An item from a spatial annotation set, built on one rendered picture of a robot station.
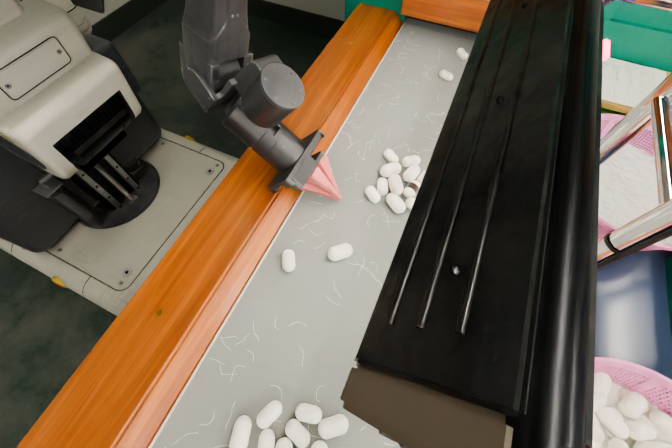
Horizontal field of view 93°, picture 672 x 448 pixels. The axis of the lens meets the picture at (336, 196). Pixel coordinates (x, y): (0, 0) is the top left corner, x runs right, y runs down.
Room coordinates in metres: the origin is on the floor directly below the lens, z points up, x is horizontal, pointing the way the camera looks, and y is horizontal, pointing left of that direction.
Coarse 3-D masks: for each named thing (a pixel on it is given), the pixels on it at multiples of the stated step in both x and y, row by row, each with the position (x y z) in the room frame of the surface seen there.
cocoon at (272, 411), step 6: (270, 402) -0.01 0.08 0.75; (276, 402) -0.01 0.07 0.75; (264, 408) -0.02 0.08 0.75; (270, 408) -0.02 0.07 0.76; (276, 408) -0.02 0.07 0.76; (258, 414) -0.03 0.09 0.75; (264, 414) -0.02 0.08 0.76; (270, 414) -0.02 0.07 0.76; (276, 414) -0.02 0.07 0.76; (258, 420) -0.03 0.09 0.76; (264, 420) -0.03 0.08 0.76; (270, 420) -0.03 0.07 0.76; (264, 426) -0.04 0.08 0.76
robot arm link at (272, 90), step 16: (256, 64) 0.30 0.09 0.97; (272, 64) 0.32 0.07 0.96; (192, 80) 0.33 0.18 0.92; (240, 80) 0.31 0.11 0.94; (256, 80) 0.30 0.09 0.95; (272, 80) 0.30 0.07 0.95; (288, 80) 0.31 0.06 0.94; (208, 96) 0.31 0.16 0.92; (224, 96) 0.32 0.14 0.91; (256, 96) 0.28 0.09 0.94; (272, 96) 0.28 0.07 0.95; (288, 96) 0.29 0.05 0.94; (304, 96) 0.30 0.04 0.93; (256, 112) 0.28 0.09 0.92; (272, 112) 0.27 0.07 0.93; (288, 112) 0.28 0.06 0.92
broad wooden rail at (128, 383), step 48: (336, 48) 0.63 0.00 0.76; (384, 48) 0.66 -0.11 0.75; (336, 96) 0.48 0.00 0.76; (240, 192) 0.26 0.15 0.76; (288, 192) 0.27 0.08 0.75; (192, 240) 0.18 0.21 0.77; (240, 240) 0.18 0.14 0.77; (144, 288) 0.11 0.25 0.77; (192, 288) 0.11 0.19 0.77; (240, 288) 0.12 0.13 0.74; (144, 336) 0.05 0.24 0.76; (192, 336) 0.06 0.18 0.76; (96, 384) 0.00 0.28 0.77; (144, 384) 0.00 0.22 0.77; (48, 432) -0.04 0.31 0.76; (96, 432) -0.04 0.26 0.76; (144, 432) -0.04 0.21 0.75
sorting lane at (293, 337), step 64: (384, 64) 0.61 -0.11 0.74; (448, 64) 0.61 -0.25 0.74; (384, 128) 0.42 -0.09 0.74; (320, 256) 0.17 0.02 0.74; (384, 256) 0.17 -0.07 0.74; (256, 320) 0.08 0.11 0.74; (320, 320) 0.08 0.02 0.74; (192, 384) 0.00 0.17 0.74; (256, 384) 0.00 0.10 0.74; (320, 384) 0.00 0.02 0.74
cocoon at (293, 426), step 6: (294, 420) -0.03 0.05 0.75; (288, 426) -0.04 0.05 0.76; (294, 426) -0.04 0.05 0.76; (300, 426) -0.04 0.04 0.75; (288, 432) -0.04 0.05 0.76; (294, 432) -0.04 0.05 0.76; (300, 432) -0.04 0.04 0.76; (306, 432) -0.04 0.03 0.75; (294, 438) -0.05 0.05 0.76; (300, 438) -0.05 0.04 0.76; (306, 438) -0.05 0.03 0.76; (300, 444) -0.05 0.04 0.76; (306, 444) -0.05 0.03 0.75
